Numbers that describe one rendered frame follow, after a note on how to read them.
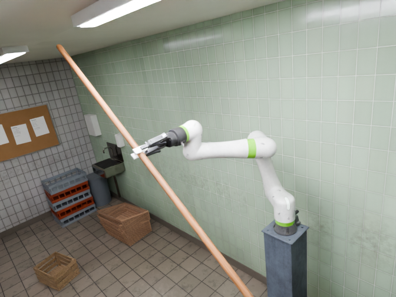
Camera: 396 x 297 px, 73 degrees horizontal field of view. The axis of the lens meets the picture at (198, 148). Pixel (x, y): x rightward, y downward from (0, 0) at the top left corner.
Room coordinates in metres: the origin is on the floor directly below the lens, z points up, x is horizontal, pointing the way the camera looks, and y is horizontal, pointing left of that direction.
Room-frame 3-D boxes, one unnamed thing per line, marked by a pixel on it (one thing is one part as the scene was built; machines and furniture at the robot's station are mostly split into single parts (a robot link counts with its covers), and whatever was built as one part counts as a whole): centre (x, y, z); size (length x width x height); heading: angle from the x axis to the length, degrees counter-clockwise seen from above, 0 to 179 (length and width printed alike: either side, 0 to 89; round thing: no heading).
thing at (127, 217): (3.40, 1.19, 0.32); 0.56 x 0.49 x 0.28; 50
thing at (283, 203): (1.48, -0.49, 1.36); 0.16 x 0.13 x 0.19; 4
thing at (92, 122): (4.60, 1.74, 1.45); 0.28 x 0.11 x 0.36; 42
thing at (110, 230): (3.40, 1.21, 0.14); 0.56 x 0.49 x 0.28; 48
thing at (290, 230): (1.51, -0.53, 1.23); 0.26 x 0.15 x 0.06; 130
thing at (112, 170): (4.15, 1.50, 0.69); 0.46 x 0.36 x 0.94; 42
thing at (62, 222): (4.16, 2.28, 0.08); 0.60 x 0.40 x 0.15; 134
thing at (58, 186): (4.17, 2.27, 0.68); 0.60 x 0.40 x 0.15; 132
